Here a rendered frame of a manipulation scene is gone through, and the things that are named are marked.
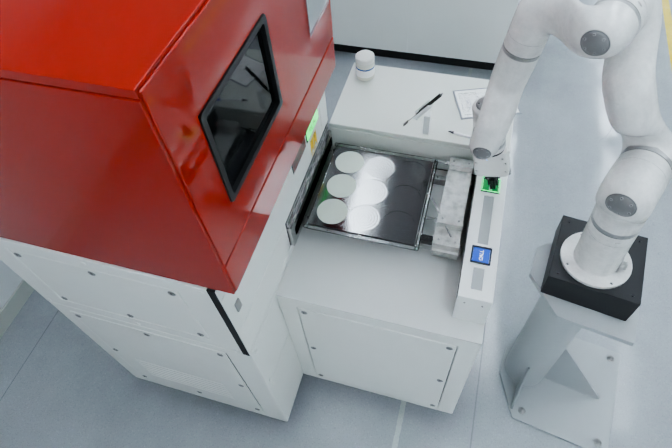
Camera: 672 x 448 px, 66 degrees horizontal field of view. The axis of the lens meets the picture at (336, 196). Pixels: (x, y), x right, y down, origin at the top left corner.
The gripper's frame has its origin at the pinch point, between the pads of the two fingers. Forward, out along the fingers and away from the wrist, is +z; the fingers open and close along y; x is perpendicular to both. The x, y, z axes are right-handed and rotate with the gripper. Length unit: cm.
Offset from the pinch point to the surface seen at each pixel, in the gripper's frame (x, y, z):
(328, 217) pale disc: -20, -49, -2
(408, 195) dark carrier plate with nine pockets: -5.0, -26.2, 3.0
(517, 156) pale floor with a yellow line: 104, -1, 100
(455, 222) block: -12.7, -10.1, 5.4
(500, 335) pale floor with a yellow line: -5, 0, 100
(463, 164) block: 11.5, -11.0, 5.3
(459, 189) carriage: 2.8, -11.3, 8.1
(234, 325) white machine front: -66, -56, -17
